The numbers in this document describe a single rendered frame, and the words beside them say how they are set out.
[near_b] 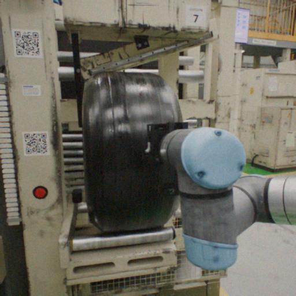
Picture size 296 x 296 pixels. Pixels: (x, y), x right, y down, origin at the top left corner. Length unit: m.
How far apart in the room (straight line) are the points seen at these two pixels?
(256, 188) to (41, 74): 0.66
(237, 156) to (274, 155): 5.04
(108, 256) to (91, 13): 0.89
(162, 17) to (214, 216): 0.95
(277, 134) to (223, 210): 4.96
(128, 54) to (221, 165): 1.00
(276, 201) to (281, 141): 4.96
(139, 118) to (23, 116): 0.36
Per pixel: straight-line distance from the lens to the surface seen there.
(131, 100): 0.71
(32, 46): 0.86
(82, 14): 1.14
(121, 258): 0.88
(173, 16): 1.19
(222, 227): 0.36
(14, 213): 0.95
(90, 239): 0.87
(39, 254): 0.99
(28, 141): 0.86
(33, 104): 0.85
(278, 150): 5.38
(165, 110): 0.71
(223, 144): 0.32
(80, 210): 1.13
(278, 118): 5.27
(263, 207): 0.45
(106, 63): 1.24
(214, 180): 0.32
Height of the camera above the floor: 1.35
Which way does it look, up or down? 11 degrees down
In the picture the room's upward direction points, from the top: straight up
